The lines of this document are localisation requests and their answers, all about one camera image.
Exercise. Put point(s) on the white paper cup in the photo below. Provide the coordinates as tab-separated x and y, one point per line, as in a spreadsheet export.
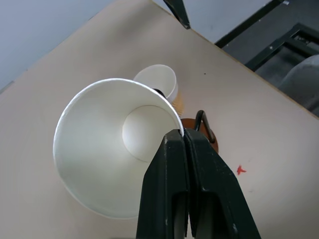
159	77
94	149

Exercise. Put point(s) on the black metal frame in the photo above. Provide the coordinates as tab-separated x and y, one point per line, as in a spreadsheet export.
261	15

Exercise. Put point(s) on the grey rounded object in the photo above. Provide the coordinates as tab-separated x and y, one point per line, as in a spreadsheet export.
302	82

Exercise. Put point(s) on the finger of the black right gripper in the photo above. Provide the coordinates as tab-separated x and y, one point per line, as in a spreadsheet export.
180	12

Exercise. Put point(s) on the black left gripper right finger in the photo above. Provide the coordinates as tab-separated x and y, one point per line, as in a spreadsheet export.
216	194

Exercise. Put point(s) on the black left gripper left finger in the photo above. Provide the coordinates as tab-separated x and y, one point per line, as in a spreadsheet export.
162	189

